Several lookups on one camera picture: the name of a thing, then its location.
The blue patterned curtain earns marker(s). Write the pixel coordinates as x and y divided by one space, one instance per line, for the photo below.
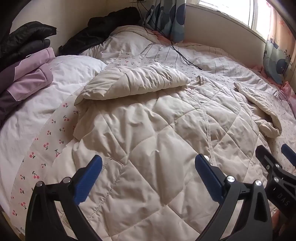
165 18

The purple jacket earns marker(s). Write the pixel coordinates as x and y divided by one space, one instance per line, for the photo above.
25 78

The white pillow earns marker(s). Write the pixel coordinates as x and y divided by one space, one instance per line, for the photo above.
46 97

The window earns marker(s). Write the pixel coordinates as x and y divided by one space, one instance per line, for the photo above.
231 11

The wall socket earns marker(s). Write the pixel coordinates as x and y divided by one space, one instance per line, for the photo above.
138 1

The beige quilted comforter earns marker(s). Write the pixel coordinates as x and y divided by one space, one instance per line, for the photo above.
150 129

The pink and blue curtain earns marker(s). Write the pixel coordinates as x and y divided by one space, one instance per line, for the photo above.
278 53

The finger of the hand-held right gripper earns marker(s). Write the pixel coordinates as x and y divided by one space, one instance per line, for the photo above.
268 161
289 153

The pink blanket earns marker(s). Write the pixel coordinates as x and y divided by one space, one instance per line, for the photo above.
286 89

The black puffer jacket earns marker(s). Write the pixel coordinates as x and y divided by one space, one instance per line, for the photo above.
25 39

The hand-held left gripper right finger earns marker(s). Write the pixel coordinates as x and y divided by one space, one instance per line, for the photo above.
208 178

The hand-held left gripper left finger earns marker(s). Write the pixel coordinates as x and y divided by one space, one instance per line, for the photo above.
89 180

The black coat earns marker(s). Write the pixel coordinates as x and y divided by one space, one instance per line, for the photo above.
97 30

